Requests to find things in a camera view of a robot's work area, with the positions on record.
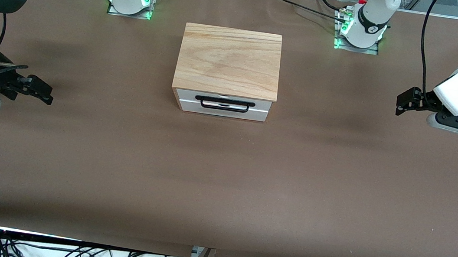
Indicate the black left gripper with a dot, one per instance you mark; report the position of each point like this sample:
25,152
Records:
425,101

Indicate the light wooden drawer cabinet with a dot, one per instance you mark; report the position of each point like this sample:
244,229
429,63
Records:
228,61

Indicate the brown table cover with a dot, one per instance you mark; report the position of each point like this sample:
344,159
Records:
222,180

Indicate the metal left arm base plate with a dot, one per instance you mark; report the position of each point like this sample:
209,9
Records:
374,49

